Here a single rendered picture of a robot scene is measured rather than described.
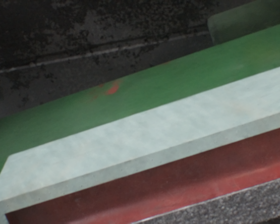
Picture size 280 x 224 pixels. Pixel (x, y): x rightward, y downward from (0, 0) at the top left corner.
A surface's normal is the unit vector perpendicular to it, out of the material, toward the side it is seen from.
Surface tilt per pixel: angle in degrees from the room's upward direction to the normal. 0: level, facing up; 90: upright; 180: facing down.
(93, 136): 90
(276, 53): 90
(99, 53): 0
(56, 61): 0
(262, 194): 0
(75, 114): 90
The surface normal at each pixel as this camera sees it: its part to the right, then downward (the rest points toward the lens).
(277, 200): -0.02, 0.37
